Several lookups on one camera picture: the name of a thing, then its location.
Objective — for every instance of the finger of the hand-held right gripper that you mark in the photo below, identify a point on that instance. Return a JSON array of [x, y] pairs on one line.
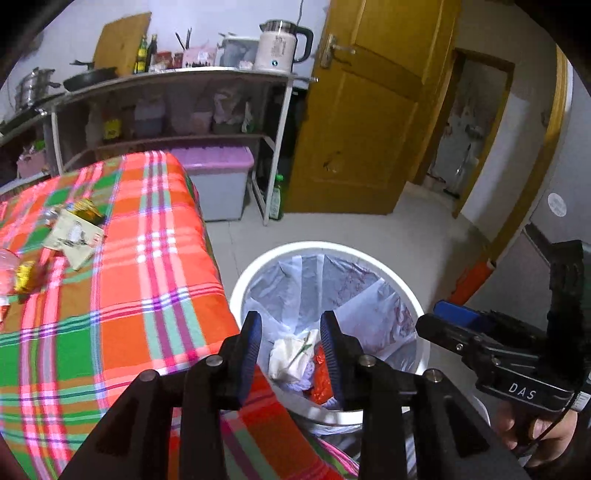
[[455, 311], [438, 330]]

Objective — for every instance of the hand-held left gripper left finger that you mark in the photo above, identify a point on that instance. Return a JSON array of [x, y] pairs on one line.
[[247, 355]]

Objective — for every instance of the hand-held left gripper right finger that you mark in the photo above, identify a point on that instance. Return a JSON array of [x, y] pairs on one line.
[[334, 360]]

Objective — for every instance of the gold and red packet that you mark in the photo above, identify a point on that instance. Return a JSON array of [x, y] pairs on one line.
[[321, 383]]

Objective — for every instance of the cream paper bag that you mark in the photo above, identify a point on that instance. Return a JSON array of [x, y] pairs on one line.
[[286, 355]]

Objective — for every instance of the white trash bin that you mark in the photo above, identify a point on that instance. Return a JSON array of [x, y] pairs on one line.
[[360, 295]]

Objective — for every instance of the white round bin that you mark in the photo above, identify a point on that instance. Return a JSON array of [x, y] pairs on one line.
[[277, 256]]

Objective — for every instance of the cream printed card packet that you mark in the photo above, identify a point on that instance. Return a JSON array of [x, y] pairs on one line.
[[74, 240]]

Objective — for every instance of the shiny gold wrapper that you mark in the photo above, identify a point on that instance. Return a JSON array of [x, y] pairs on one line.
[[85, 210]]

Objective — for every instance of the person's right hand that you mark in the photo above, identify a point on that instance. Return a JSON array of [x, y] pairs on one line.
[[554, 434]]

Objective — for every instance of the orange pole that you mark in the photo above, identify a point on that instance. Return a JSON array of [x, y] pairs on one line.
[[475, 279]]

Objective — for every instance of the plaid tablecloth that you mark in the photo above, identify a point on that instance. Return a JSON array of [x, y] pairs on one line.
[[138, 300]]

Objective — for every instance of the purple lidded storage box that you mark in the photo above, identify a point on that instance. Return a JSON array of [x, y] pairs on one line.
[[212, 157]]

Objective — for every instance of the yellow wooden door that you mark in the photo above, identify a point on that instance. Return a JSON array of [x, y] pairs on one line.
[[369, 115]]

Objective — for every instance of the small round container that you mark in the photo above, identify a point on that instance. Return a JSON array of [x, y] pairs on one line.
[[194, 122]]

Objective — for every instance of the crumpled plastic bags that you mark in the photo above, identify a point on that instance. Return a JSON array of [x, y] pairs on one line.
[[228, 110]]

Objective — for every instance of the grey plastic jug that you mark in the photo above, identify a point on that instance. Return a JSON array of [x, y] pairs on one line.
[[150, 117]]

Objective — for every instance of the yellow label bottle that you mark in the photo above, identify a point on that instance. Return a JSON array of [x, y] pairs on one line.
[[111, 129]]

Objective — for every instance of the white plastic bottle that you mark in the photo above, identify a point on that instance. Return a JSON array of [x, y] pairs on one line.
[[92, 124]]

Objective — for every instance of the pink basket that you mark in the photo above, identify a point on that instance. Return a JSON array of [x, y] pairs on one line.
[[32, 164]]

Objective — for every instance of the white metal shelf unit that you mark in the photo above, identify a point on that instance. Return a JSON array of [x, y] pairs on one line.
[[184, 74]]

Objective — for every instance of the clear lidded container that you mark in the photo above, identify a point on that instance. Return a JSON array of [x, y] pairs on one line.
[[238, 53]]

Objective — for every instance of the pink utensil holder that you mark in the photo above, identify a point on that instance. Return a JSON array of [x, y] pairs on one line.
[[198, 56]]

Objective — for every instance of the red sauce jar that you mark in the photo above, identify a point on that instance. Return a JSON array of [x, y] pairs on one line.
[[161, 60], [178, 60]]

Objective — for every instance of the white electric kettle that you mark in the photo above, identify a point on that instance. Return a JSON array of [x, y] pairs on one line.
[[279, 46]]

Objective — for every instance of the dark sauce bottle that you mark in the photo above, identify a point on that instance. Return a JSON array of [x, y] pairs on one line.
[[151, 53]]

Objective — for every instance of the green oil bottle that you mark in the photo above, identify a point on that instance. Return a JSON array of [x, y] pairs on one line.
[[141, 55]]

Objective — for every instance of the black frying pan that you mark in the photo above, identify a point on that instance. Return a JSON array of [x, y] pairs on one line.
[[87, 78]]

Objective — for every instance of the bundle of dark utensils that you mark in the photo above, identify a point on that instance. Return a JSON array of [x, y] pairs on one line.
[[182, 39]]

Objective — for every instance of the black induction cooker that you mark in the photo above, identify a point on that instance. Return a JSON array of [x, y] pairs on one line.
[[18, 117]]

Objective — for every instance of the wooden cutting board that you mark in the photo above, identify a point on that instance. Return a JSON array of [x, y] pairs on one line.
[[120, 46]]

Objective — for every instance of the stainless steamer pot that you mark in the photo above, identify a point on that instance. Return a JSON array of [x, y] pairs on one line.
[[32, 90]]

